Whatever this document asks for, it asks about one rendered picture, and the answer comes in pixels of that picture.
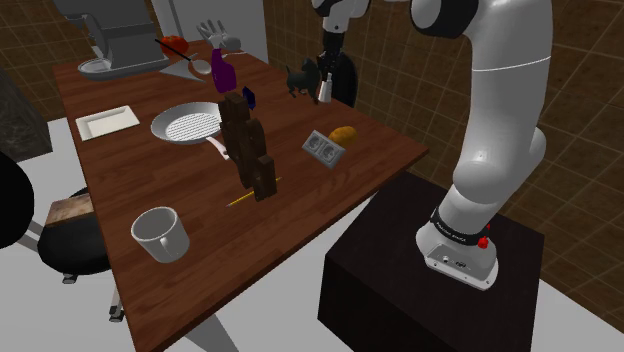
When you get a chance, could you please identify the black cat figure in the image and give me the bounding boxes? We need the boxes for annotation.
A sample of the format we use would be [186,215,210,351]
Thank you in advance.
[284,57,323,105]

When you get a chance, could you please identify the small white bottle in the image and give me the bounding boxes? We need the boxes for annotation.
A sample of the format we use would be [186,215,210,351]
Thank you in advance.
[318,71,334,105]

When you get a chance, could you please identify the orange potato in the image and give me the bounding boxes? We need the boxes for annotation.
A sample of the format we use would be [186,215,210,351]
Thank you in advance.
[327,125,359,146]

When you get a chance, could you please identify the purple spray bottle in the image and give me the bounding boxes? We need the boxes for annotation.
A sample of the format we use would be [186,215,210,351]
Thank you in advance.
[210,47,239,95]

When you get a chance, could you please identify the grey hand figure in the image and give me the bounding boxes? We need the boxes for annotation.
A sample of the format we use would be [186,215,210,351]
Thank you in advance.
[196,19,243,54]

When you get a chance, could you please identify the brown wooden block figure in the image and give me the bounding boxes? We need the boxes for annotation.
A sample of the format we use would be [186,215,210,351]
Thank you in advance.
[216,91,278,203]

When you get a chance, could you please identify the red tomato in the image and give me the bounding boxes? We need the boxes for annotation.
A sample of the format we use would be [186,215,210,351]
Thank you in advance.
[160,34,190,56]

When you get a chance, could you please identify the grey frying pan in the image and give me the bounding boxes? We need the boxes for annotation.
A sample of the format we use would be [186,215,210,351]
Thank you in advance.
[149,101,231,162]

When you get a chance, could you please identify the yellow pencil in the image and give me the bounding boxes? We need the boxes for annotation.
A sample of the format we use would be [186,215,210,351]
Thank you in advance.
[226,177,283,208]

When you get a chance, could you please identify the grey coffee machine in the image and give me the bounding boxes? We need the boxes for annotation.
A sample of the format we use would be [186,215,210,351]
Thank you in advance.
[52,0,170,82]

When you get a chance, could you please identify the brown wooden table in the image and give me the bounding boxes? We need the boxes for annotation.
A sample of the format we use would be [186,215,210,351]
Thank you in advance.
[52,39,430,352]

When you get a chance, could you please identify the dark robot stand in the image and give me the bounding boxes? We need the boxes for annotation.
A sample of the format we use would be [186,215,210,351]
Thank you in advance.
[317,170,546,352]

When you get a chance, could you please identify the white rectangular plate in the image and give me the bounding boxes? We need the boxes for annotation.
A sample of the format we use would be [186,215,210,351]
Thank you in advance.
[75,104,142,143]

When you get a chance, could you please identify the white mug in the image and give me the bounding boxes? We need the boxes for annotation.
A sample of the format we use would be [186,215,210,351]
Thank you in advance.
[130,206,191,264]

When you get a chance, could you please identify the brown wooden box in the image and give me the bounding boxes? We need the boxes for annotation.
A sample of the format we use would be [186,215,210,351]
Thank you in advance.
[44,193,95,229]

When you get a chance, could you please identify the dark stone cabinet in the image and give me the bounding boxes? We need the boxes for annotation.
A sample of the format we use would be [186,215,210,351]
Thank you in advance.
[0,68,54,164]

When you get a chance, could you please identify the grey double wall socket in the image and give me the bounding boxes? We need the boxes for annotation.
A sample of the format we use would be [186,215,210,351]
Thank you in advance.
[301,129,347,170]

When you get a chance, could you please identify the black-handled grey spoon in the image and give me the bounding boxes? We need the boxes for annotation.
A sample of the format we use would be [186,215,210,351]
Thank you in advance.
[154,38,214,76]

